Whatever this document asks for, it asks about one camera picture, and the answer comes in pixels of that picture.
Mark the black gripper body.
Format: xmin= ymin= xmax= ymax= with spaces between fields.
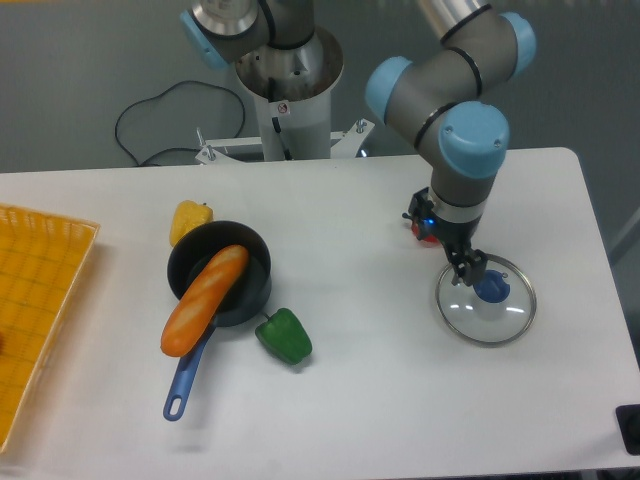
xmin=407 ymin=187 xmax=483 ymax=257

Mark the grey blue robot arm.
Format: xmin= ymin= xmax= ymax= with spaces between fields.
xmin=180 ymin=1 xmax=537 ymax=286

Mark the white metal base frame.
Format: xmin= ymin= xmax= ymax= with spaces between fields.
xmin=194 ymin=118 xmax=376 ymax=165

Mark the orange toy baguette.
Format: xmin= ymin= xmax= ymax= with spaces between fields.
xmin=160 ymin=245 xmax=250 ymax=357

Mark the dark pot blue handle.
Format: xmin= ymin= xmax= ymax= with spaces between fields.
xmin=160 ymin=221 xmax=271 ymax=421

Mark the black object table corner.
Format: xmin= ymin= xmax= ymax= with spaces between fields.
xmin=615 ymin=404 xmax=640 ymax=456

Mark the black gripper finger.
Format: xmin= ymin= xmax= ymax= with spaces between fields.
xmin=449 ymin=248 xmax=488 ymax=287

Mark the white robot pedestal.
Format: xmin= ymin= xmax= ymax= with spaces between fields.
xmin=235 ymin=26 xmax=344 ymax=161

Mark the red toy bell pepper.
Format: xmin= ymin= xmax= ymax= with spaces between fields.
xmin=402 ymin=213 xmax=440 ymax=247

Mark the green toy bell pepper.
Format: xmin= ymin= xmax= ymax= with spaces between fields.
xmin=255 ymin=308 xmax=313 ymax=365

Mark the black floor cable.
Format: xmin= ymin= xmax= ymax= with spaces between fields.
xmin=114 ymin=79 xmax=247 ymax=168

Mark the orange plastic basket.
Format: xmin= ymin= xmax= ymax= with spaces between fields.
xmin=1 ymin=204 xmax=100 ymax=451

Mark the glass lid blue knob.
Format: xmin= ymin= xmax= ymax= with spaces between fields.
xmin=434 ymin=252 xmax=538 ymax=349

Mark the yellow toy bell pepper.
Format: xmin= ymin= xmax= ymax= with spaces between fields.
xmin=169 ymin=200 xmax=214 ymax=247

